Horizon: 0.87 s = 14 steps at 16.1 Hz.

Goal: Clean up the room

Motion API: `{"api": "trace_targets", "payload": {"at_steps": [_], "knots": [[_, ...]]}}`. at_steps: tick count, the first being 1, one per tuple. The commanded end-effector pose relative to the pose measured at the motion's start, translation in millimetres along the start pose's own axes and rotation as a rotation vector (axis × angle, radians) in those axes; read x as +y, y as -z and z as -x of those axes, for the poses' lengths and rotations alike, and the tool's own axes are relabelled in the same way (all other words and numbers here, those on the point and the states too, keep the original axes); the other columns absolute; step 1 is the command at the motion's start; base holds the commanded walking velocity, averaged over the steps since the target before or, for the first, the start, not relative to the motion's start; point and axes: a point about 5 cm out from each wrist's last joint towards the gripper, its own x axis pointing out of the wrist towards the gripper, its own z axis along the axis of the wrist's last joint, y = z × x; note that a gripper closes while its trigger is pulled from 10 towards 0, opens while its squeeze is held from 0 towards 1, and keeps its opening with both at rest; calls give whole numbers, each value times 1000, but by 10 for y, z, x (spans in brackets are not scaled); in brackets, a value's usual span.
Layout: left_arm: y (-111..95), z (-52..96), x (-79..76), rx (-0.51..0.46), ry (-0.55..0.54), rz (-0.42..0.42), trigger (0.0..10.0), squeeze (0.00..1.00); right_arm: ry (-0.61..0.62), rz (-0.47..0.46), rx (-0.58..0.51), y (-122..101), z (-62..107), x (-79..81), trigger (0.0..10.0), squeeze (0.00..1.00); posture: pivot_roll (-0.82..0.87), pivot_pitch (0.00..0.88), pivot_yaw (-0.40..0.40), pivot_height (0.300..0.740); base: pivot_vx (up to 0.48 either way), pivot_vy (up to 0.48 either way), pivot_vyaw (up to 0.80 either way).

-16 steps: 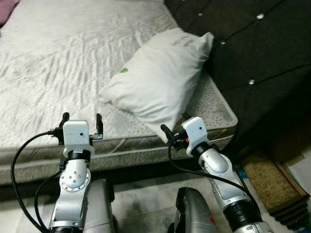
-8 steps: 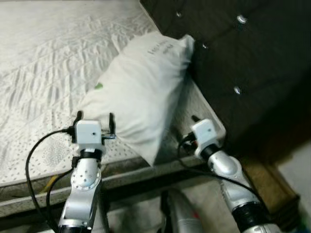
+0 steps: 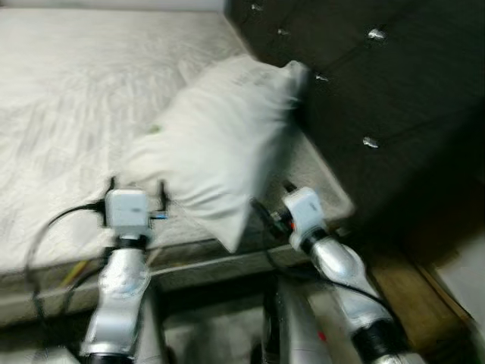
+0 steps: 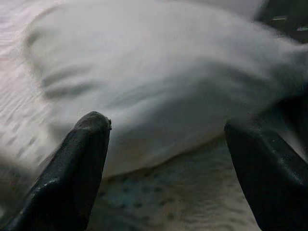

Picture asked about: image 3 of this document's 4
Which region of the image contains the brown wooden bed frame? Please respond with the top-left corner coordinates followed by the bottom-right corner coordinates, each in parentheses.
top-left (363, 249), bottom-right (485, 358)

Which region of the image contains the grey robot leg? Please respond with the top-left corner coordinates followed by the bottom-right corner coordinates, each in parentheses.
top-left (261, 273), bottom-right (343, 364)
top-left (136, 284), bottom-right (172, 364)

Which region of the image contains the quilted white mattress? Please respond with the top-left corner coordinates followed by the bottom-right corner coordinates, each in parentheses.
top-left (0, 8), bottom-right (358, 320)

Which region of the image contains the dark tufted headboard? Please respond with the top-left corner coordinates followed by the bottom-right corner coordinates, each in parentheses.
top-left (224, 0), bottom-right (485, 267)

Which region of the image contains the grey left robot leg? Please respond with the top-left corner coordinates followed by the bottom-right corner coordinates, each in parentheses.
top-left (136, 284), bottom-right (172, 364)

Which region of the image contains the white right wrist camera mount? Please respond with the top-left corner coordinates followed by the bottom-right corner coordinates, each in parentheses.
top-left (281, 187), bottom-right (329, 237)

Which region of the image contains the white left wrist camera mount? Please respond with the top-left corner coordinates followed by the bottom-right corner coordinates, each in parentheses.
top-left (103, 187), bottom-right (153, 233)

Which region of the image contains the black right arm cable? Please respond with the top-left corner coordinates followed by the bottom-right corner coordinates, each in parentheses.
top-left (249, 198), bottom-right (396, 313)

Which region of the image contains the white pillow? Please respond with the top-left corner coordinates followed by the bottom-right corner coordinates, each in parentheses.
top-left (120, 54), bottom-right (312, 256)

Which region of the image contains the grey right robot leg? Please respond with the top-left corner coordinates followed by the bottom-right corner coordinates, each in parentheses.
top-left (261, 273), bottom-right (343, 364)

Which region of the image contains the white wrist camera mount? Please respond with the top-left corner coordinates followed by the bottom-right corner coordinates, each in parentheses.
top-left (103, 187), bottom-right (153, 233)
top-left (281, 187), bottom-right (329, 237)

